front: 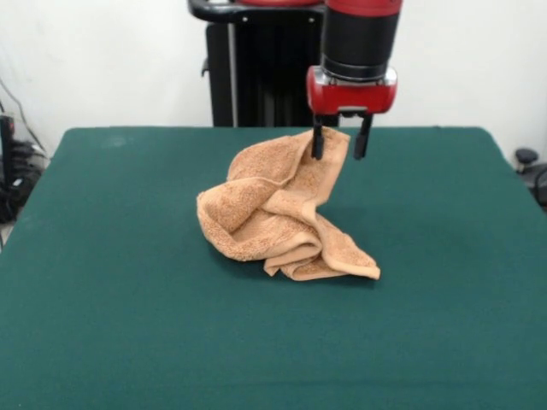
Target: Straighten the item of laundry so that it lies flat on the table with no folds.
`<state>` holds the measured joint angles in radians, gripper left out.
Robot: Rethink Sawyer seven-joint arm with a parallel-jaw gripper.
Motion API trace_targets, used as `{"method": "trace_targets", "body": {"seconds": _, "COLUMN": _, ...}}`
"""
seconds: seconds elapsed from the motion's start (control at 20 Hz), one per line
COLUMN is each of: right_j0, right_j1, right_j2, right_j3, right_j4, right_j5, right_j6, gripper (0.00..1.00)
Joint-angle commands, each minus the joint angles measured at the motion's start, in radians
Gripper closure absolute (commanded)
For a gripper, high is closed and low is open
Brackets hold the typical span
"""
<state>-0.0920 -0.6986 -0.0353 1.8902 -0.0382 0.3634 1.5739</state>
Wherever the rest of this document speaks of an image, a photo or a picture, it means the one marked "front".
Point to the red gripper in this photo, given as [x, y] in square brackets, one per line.
[350, 98]

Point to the orange terry towel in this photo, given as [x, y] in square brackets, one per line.
[256, 213]

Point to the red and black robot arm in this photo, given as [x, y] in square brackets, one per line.
[359, 38]

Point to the red robot base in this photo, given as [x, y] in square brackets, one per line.
[278, 2]

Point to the black chair base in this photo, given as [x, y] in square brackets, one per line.
[532, 171]

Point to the dark green table cloth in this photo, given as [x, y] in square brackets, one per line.
[128, 320]

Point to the black equipment box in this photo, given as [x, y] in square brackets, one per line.
[7, 149]

